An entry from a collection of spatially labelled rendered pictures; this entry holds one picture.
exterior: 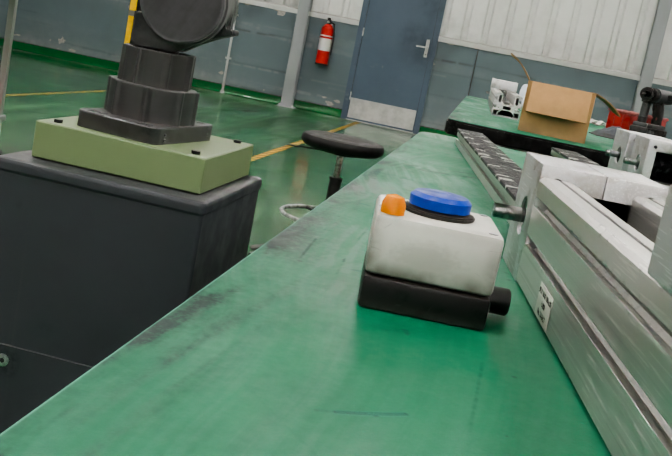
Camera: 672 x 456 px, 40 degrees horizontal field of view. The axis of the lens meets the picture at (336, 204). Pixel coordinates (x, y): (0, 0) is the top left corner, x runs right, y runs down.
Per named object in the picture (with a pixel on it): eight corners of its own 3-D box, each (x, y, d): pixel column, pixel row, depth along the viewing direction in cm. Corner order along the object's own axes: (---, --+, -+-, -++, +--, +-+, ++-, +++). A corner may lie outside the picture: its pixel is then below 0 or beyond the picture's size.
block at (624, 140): (593, 172, 185) (604, 125, 183) (650, 183, 185) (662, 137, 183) (605, 179, 175) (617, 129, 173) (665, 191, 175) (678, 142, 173)
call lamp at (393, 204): (380, 208, 58) (384, 189, 58) (404, 213, 58) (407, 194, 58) (380, 212, 56) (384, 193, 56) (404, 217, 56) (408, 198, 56)
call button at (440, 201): (405, 211, 62) (411, 182, 62) (464, 223, 62) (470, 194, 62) (405, 222, 58) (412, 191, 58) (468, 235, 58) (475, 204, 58)
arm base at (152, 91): (138, 121, 97) (71, 124, 86) (151, 44, 96) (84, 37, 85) (214, 140, 95) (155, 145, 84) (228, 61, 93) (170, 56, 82)
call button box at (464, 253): (360, 275, 65) (378, 188, 64) (497, 303, 65) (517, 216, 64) (356, 306, 57) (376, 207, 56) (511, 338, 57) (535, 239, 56)
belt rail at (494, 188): (455, 144, 187) (458, 129, 186) (474, 148, 187) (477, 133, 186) (518, 239, 92) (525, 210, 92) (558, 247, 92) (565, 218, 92)
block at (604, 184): (474, 251, 82) (498, 145, 80) (614, 280, 81) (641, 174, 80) (484, 276, 73) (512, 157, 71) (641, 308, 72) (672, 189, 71)
